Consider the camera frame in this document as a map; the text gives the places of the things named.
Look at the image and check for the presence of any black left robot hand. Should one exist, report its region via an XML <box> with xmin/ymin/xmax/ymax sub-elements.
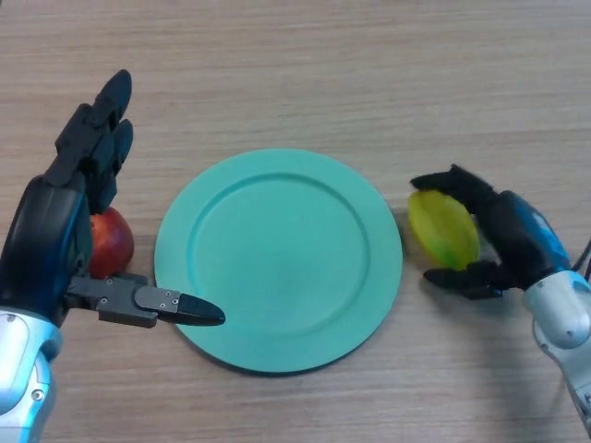
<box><xmin>0</xmin><ymin>68</ymin><xmax>226</xmax><ymax>329</ymax></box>

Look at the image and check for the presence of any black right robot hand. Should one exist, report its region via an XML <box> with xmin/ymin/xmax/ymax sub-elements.
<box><xmin>409</xmin><ymin>163</ymin><xmax>573</xmax><ymax>301</ymax></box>

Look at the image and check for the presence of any yellow starfruit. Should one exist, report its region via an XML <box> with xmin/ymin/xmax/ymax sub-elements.
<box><xmin>406</xmin><ymin>188</ymin><xmax>481</xmax><ymax>272</ymax></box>

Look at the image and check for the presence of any green round plate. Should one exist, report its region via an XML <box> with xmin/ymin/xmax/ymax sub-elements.
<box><xmin>153</xmin><ymin>148</ymin><xmax>404</xmax><ymax>375</ymax></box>

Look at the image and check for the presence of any red apple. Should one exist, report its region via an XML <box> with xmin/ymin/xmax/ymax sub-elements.
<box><xmin>87</xmin><ymin>206</ymin><xmax>136</xmax><ymax>281</ymax></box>

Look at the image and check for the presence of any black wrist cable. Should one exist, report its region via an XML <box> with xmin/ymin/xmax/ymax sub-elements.
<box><xmin>571</xmin><ymin>237</ymin><xmax>591</xmax><ymax>281</ymax></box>

